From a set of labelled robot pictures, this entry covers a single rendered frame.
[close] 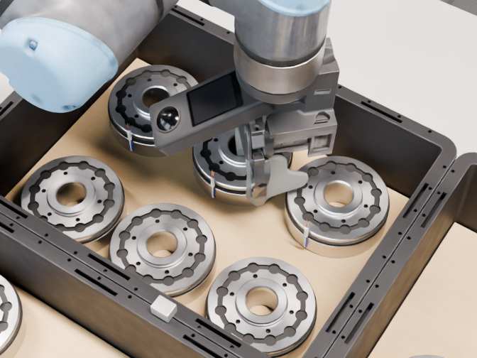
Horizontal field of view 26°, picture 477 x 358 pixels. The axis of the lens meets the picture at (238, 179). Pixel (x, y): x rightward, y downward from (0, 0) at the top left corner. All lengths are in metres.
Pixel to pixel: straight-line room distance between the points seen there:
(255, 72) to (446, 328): 0.32
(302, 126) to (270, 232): 0.16
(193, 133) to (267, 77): 0.11
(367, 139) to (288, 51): 0.26
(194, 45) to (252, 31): 0.30
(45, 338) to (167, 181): 0.21
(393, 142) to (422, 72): 0.34
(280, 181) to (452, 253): 0.19
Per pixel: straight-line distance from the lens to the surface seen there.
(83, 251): 0.92
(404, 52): 1.38
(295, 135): 0.92
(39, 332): 1.00
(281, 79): 0.84
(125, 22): 0.74
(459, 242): 1.06
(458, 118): 1.32
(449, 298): 1.02
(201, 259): 0.99
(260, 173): 0.94
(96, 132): 1.12
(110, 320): 0.94
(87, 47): 0.72
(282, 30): 0.79
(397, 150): 1.03
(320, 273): 1.02
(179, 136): 0.91
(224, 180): 1.04
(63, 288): 0.95
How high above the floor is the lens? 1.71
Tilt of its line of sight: 55 degrees down
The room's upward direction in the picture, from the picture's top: straight up
